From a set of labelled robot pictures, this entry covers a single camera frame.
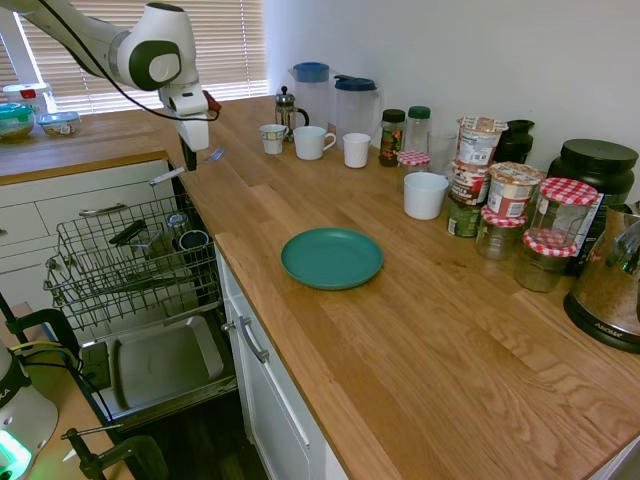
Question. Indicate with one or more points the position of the black square container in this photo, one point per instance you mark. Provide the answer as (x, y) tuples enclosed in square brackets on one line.
[(132, 235)]

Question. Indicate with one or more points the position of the round metal cabinet knob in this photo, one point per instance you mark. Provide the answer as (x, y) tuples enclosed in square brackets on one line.
[(228, 327)]

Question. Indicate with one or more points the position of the glass jar red checkered lid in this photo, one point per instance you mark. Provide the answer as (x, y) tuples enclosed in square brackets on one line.
[(501, 235), (413, 167), (542, 265), (565, 212)]

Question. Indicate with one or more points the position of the small clear food container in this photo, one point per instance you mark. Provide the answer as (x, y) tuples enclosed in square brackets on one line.
[(59, 124)]

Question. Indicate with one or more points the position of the black bottle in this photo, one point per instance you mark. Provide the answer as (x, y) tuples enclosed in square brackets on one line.
[(515, 142)]

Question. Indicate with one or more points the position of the clear bottle green lid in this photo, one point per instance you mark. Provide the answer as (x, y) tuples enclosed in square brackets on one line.
[(419, 130)]

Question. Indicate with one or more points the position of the stacked yogurt cups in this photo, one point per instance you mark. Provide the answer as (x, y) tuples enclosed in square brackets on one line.
[(512, 192)]

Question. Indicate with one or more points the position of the glass French press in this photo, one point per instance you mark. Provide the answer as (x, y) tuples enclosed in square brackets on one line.
[(286, 112)]

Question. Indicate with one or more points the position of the white robot base green light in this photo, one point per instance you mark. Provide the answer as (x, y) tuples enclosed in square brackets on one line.
[(22, 415)]

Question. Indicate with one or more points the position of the plain white cup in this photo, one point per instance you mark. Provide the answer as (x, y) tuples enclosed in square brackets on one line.
[(356, 150)]

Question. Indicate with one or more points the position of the wide white ceramic cup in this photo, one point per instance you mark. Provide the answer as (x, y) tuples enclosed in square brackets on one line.
[(425, 196)]

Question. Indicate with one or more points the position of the white cabinet with knob door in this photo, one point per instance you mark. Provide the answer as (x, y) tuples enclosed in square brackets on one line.
[(270, 400)]

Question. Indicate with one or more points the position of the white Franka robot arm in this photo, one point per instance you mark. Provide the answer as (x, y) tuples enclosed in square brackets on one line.
[(150, 55)]

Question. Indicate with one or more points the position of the dark blue mug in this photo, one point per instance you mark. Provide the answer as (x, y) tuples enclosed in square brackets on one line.
[(192, 241)]

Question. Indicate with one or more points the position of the clear pitcher light blue lid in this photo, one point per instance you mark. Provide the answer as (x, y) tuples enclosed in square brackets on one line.
[(311, 95)]

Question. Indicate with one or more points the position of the green tin can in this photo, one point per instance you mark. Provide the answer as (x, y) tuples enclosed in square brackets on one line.
[(462, 220)]

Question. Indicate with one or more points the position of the black C-clamp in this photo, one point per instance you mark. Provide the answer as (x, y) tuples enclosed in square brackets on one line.
[(130, 455), (50, 320)]

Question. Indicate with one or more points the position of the yogurt tub foil lid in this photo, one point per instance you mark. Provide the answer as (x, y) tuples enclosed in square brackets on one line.
[(479, 140)]

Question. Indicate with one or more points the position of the clear drinking glass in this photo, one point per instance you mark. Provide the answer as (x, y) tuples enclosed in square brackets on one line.
[(442, 152)]

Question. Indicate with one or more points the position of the metal baking tray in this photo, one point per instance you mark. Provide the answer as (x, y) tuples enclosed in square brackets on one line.
[(165, 357)]

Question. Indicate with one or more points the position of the teal round plate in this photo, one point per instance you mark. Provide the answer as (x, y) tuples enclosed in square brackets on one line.
[(332, 257)]

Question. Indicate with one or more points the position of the small patterned white cup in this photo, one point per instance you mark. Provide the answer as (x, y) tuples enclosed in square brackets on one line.
[(273, 139)]

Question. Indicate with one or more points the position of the black lidded protein tub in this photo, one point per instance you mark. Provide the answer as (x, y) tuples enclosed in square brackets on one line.
[(597, 172)]

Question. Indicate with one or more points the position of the yogurt tub red label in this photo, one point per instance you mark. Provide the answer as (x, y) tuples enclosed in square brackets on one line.
[(470, 185)]

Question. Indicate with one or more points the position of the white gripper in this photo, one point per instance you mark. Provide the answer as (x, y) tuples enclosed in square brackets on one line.
[(194, 127)]

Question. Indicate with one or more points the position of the dark spice jar green lid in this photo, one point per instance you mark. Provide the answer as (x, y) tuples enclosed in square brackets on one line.
[(392, 137)]

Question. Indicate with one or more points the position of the stainless steel electric kettle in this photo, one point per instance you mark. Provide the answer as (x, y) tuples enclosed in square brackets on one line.
[(607, 290)]

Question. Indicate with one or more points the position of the white food container red clip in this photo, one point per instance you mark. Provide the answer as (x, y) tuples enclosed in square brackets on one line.
[(25, 95)]

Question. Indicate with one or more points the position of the wide white mug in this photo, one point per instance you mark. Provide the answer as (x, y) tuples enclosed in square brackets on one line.
[(310, 142)]

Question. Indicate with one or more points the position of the window blinds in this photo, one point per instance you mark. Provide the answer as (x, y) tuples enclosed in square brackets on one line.
[(225, 50)]

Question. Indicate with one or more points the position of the clear pitcher dark blue lid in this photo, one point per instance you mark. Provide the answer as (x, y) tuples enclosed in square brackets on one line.
[(355, 110)]

